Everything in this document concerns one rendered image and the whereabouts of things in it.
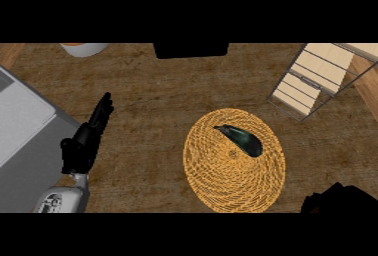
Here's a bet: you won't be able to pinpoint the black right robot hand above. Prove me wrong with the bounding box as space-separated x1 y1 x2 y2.
300 181 378 214

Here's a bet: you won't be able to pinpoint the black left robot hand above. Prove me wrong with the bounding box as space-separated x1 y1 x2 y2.
59 92 115 175

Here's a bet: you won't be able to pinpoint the round woven yellow placemat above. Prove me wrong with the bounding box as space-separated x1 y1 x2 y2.
182 108 288 214

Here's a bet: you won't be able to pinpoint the dark green sweet potato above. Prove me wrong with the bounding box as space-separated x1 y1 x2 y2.
213 124 264 158

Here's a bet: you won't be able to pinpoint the grey flat appliance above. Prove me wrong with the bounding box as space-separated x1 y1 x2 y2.
0 65 83 214

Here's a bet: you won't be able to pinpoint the white round pot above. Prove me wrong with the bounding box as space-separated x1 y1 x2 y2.
59 43 111 58

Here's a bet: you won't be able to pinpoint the black rectangular appliance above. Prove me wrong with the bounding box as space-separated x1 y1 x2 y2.
152 43 230 60

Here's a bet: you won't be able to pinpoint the grey wire tiered shelf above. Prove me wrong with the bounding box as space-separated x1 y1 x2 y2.
266 43 378 122

